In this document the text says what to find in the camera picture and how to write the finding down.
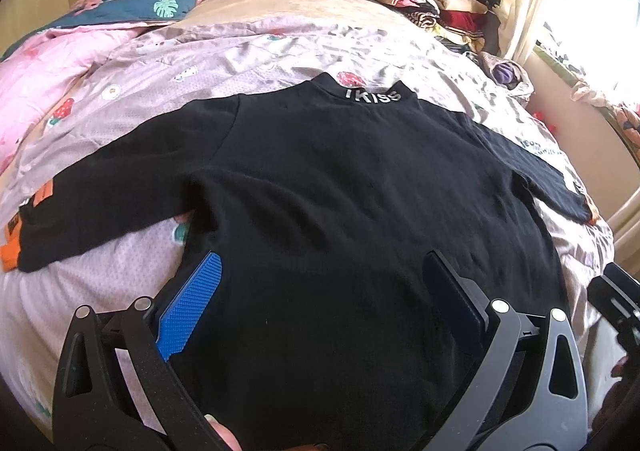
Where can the black sweater orange cuffs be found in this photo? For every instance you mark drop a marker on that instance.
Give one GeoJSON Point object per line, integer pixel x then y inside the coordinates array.
{"type": "Point", "coordinates": [321, 203]}

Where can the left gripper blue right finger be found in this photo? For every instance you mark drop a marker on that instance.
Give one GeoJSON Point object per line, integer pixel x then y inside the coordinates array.
{"type": "Point", "coordinates": [460, 302]}

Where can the left hand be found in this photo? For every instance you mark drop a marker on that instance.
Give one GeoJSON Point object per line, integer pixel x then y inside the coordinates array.
{"type": "Point", "coordinates": [226, 435]}

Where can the bag with purple clothes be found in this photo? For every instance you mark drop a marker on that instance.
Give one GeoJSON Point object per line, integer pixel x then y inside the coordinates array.
{"type": "Point", "coordinates": [509, 75]}

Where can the pink floral quilt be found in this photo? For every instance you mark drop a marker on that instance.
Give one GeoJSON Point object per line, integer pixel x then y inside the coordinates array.
{"type": "Point", "coordinates": [40, 71]}

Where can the clothes on window sill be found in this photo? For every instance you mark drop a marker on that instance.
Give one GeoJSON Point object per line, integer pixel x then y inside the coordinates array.
{"type": "Point", "coordinates": [598, 75]}

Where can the lilac strawberry print duvet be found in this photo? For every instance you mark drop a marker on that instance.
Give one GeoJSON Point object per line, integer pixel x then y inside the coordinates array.
{"type": "Point", "coordinates": [161, 71]}

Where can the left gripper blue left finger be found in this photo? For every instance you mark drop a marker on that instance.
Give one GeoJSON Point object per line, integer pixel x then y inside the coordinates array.
{"type": "Point", "coordinates": [181, 315]}

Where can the red plastic bag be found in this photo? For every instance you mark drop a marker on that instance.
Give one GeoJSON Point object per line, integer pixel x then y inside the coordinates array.
{"type": "Point", "coordinates": [539, 116]}

